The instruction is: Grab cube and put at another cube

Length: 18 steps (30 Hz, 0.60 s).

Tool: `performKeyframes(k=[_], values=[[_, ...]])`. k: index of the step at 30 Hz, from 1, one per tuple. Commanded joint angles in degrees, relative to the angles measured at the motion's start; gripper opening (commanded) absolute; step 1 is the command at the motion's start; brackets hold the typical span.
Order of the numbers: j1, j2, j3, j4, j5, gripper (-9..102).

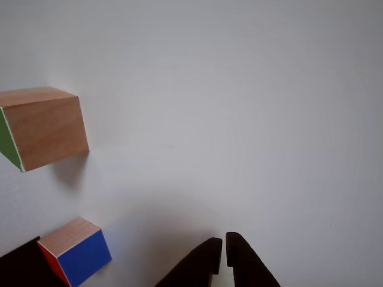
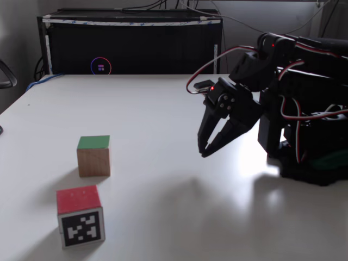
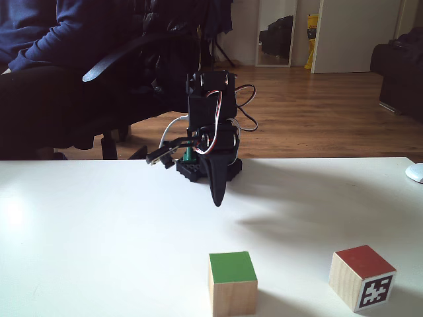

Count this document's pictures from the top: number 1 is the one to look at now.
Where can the wooden cube with green face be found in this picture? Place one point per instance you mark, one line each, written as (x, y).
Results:
(48, 131)

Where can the wooden cube with red face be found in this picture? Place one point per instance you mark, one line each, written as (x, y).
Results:
(79, 254)

